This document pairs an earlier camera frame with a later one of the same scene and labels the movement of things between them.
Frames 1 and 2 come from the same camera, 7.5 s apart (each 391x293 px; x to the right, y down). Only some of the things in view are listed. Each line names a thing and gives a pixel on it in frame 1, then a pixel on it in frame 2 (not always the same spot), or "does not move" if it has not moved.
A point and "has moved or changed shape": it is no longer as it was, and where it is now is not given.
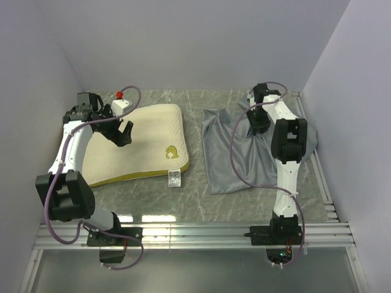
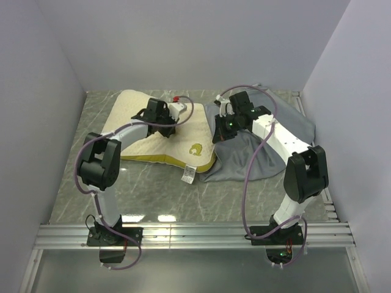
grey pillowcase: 235,160 has moved or changed shape
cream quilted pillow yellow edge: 158,146 has moved or changed shape
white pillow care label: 174,178 -> 189,174
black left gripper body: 112,125 -> 165,118
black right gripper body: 257,118 -> 228,126
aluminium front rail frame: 189,235 does not move
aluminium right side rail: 327,201 does not move
